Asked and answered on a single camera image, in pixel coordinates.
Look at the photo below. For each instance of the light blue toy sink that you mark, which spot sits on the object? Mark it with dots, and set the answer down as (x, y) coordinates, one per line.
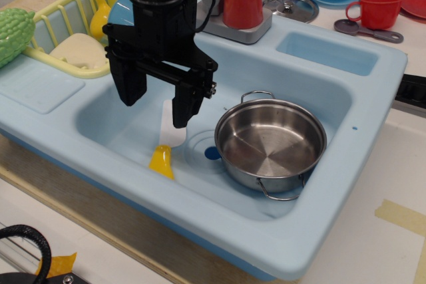
(346, 82)

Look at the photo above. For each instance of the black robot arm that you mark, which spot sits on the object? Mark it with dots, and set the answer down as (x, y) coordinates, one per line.
(160, 43)

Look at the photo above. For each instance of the yellow toy spoon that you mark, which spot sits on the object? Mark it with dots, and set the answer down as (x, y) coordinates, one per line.
(99, 19)

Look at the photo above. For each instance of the red plastic mug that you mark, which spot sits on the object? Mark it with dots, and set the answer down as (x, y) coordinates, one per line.
(374, 14)

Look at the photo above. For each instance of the black rail at right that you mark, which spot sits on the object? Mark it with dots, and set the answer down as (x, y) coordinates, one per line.
(412, 90)

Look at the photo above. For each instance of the grey toy spoon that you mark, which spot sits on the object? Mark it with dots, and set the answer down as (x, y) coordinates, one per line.
(353, 28)

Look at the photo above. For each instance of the green toy vegetable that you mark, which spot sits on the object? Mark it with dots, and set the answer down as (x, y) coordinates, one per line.
(17, 29)

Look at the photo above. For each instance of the yellow dish rack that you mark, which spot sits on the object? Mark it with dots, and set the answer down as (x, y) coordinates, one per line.
(55, 26)

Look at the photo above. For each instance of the stainless steel pot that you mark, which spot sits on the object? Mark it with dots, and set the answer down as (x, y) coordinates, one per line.
(270, 145)

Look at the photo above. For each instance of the blue cup in rack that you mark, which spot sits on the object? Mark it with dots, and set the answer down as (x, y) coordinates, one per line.
(121, 13)

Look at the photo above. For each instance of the yellow tape piece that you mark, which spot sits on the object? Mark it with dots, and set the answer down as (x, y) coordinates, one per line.
(60, 265)

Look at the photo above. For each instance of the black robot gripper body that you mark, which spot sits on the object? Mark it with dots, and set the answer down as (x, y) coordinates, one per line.
(161, 42)

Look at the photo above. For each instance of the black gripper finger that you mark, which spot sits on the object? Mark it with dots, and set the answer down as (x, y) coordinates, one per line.
(185, 104)
(129, 80)

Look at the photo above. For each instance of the toy knife yellow handle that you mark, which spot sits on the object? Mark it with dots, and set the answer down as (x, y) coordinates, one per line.
(170, 137)

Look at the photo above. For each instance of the steel pot lid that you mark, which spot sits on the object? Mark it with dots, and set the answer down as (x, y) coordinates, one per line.
(304, 11)

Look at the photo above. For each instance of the grey toy faucet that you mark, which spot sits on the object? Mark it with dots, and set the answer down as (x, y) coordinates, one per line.
(211, 13)

